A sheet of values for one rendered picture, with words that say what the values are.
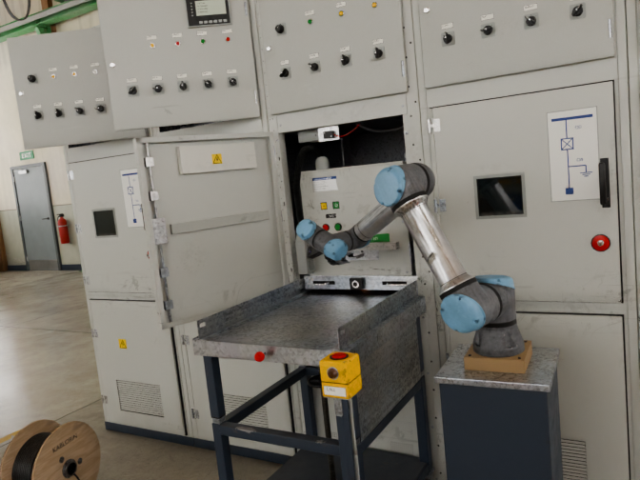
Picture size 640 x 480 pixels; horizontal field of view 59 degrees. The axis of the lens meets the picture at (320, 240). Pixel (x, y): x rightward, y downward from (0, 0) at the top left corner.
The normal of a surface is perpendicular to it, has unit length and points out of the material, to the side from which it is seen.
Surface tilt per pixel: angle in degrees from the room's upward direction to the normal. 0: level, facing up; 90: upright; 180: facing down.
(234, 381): 90
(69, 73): 90
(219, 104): 90
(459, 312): 98
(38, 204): 90
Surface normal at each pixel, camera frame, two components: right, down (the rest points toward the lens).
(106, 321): -0.49, 0.15
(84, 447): 0.94, -0.06
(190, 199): 0.62, 0.03
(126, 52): 0.08, 0.11
